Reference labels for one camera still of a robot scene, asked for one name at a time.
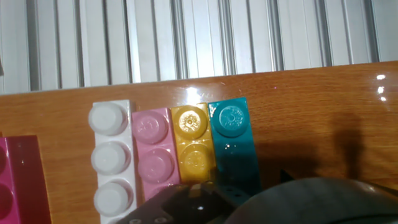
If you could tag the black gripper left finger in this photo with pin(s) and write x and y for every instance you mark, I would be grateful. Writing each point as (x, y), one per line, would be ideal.
(192, 208)

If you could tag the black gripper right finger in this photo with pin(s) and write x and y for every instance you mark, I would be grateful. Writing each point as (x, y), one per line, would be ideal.
(285, 176)

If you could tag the teal four-stud brick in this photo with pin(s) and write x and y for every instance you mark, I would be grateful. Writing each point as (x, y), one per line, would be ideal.
(231, 124)

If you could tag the yellow four-stud brick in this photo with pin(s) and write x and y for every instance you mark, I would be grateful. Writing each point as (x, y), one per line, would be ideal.
(192, 130)

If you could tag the light pink four-stud brick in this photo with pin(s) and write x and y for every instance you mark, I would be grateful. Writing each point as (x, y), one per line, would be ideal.
(155, 140)

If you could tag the brown wooden board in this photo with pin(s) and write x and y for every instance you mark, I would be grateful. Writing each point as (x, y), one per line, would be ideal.
(311, 102)

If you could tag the white four-stud brick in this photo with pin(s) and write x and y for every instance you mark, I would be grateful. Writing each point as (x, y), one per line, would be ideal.
(109, 155)

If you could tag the magenta three-stud brick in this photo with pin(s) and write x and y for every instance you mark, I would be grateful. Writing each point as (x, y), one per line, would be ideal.
(18, 186)

